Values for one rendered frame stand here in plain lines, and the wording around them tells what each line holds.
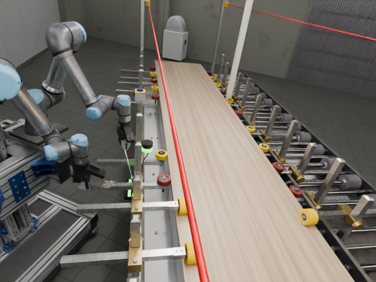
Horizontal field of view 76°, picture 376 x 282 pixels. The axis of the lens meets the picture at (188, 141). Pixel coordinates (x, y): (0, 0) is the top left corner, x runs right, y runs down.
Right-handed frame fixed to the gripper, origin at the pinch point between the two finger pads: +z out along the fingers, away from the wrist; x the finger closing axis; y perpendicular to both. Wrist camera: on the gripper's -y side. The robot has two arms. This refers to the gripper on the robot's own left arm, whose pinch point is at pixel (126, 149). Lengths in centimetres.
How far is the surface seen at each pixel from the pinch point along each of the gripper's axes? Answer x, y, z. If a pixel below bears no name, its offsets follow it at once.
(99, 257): 30, -68, -2
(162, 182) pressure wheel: -11.0, -33.5, 3.5
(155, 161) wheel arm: -17.7, -6.9, 9.7
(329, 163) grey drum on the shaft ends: -143, -54, 10
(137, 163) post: 0.1, -23.1, -5.6
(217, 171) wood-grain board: -47, -36, 4
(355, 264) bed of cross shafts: -76, -113, 10
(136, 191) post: 8.6, -46.6, -8.6
